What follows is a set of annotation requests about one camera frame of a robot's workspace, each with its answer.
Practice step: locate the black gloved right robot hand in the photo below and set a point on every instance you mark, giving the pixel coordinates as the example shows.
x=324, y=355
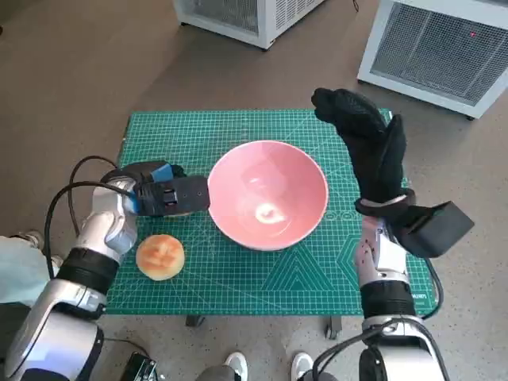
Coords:
x=373, y=151

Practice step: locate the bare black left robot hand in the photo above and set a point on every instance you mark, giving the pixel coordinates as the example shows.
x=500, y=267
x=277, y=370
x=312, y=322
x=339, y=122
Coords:
x=174, y=194

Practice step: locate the rectangular orange toy bread loaf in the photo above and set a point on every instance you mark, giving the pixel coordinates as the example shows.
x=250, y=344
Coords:
x=180, y=214

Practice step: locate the round toy bread bun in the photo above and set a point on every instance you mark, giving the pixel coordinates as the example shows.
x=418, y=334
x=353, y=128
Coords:
x=160, y=258

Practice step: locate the pink bowl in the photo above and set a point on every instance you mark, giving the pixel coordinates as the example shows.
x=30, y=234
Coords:
x=278, y=178

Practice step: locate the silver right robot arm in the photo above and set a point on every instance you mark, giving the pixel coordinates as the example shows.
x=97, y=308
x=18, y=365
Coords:
x=381, y=262

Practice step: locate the green cutting mat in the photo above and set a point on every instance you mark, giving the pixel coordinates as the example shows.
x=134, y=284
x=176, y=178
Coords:
x=238, y=278

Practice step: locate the large white mesh cabinet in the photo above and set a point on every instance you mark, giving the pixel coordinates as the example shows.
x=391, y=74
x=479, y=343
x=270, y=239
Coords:
x=436, y=51

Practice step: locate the person in light trousers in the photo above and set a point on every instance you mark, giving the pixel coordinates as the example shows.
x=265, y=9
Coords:
x=20, y=270

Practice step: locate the black device on floor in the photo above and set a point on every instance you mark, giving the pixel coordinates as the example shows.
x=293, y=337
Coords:
x=137, y=369

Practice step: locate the person in white shoes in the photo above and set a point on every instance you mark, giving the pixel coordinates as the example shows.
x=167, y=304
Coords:
x=236, y=363

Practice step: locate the small white mesh cabinet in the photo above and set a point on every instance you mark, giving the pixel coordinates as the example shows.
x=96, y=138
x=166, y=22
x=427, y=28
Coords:
x=222, y=16

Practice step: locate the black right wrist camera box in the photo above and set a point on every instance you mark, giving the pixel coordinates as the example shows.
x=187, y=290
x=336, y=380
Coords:
x=436, y=230

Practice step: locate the black table leg bracket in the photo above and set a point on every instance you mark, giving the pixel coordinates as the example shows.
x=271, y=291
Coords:
x=334, y=327
x=195, y=320

